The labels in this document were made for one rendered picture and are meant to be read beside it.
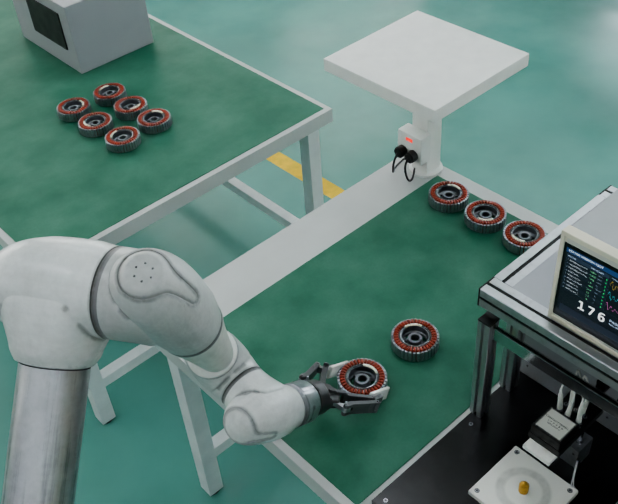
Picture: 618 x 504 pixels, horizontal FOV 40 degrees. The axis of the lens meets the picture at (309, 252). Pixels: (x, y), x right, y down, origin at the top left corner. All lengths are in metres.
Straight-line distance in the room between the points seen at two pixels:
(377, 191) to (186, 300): 1.41
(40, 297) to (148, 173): 1.49
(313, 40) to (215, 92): 1.96
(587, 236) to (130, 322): 0.75
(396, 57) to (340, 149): 1.83
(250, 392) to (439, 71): 0.93
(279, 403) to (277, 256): 0.72
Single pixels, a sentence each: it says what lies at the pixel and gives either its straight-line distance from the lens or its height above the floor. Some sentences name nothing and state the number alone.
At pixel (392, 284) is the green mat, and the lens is 2.17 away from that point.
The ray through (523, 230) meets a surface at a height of 0.77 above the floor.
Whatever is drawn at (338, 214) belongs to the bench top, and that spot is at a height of 0.75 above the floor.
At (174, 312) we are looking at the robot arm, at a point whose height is 1.48.
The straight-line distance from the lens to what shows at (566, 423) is 1.70.
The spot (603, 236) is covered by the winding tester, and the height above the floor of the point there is 1.32.
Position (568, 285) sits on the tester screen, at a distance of 1.53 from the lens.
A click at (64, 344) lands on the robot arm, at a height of 1.42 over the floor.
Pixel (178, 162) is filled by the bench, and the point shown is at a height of 0.75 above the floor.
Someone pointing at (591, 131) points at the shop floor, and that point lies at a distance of 4.16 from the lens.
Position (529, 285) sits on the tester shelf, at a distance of 1.66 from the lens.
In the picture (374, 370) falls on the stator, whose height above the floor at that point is 0.79.
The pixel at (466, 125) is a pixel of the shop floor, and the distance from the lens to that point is 4.12.
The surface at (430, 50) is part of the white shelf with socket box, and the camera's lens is 2.20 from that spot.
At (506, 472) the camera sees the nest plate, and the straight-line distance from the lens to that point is 1.79.
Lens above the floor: 2.25
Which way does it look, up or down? 41 degrees down
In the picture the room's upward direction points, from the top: 5 degrees counter-clockwise
